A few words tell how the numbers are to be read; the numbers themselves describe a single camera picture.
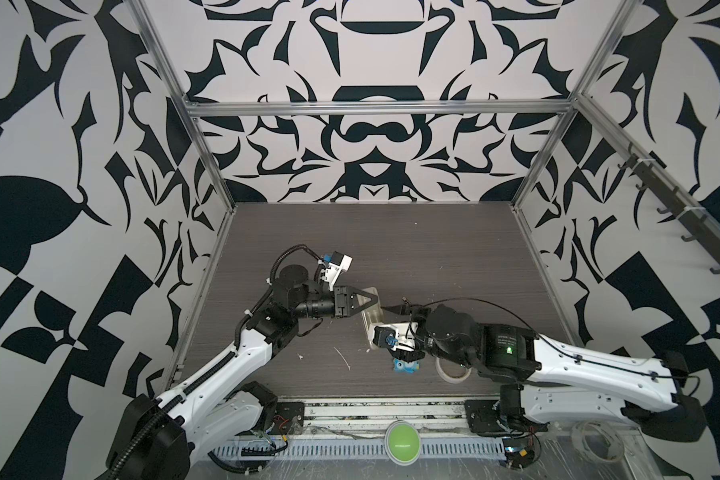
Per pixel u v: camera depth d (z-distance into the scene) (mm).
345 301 628
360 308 658
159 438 386
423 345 534
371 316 660
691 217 582
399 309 579
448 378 792
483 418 742
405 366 811
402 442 689
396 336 514
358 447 712
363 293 670
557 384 468
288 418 731
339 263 672
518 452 710
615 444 688
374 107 933
